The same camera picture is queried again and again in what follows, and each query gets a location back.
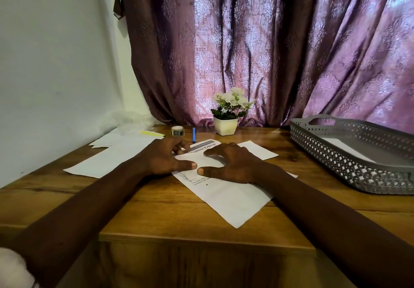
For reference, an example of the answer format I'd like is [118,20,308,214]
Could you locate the person's right hand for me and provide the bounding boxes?
[197,142,261,185]

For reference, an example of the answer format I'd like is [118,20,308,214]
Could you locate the person's left hand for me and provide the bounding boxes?
[137,137,198,178]

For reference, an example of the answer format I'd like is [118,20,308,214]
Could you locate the printed white paper sheet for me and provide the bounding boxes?
[171,139,299,229]

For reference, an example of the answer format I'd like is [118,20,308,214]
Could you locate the person's left forearm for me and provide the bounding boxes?
[10,159,152,288]

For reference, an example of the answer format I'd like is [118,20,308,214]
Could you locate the person's right forearm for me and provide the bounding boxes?
[252,165,414,288]

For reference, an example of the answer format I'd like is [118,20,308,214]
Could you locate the small white envelope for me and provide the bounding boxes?
[237,140,279,161]

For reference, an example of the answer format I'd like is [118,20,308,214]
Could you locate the white flowers in white pot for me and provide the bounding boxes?
[210,87,255,136]

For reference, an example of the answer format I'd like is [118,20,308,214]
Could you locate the large blank white paper sheet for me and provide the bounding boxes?
[63,135,165,179]

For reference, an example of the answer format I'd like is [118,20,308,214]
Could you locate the purple patterned curtain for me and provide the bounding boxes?
[113,0,414,135]

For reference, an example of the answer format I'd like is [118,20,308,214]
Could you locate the white paper in tray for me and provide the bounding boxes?
[321,136,378,164]

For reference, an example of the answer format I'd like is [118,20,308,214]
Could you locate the grey perforated plastic tray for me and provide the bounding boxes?
[289,114,414,196]

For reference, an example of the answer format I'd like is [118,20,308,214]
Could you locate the white sleeve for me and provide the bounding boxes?
[0,248,37,288]

